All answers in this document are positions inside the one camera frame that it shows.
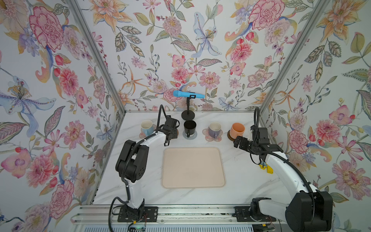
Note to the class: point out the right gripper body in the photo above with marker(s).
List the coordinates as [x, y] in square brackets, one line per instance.
[245, 144]

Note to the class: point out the black cup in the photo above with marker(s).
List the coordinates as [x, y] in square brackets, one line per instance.
[190, 128]

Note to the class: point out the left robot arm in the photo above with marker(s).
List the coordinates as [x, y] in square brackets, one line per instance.
[132, 161]

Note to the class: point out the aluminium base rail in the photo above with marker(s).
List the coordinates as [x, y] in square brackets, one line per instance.
[177, 214]

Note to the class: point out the black microphone stand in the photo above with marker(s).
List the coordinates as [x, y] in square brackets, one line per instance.
[188, 114]

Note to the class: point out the white cup with purple outside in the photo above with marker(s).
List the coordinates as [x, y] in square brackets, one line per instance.
[214, 129]

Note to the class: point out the pink flower silicone coaster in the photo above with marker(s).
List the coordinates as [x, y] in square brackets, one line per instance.
[142, 135]
[209, 139]

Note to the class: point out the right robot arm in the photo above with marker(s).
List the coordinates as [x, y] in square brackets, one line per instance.
[310, 210]

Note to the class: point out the beige silicone tray mat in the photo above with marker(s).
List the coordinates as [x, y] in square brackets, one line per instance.
[192, 168]

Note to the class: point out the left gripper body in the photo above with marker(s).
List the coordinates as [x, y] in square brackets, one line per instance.
[174, 133]

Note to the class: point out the orange cup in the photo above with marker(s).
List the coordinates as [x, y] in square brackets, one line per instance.
[239, 128]

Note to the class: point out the blue microphone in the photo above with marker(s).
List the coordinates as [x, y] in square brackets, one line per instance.
[187, 94]

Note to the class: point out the pink flower silicone coaster right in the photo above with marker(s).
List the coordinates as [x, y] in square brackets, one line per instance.
[209, 139]

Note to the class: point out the pink flower silicone coaster left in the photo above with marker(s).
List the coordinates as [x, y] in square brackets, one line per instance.
[142, 135]

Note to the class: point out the blue woven round coaster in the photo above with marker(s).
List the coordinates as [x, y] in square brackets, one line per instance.
[191, 137]

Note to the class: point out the brown wooden round coaster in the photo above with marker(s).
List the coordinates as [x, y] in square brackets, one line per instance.
[232, 135]

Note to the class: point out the light blue cup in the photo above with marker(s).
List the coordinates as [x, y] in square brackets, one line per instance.
[147, 128]

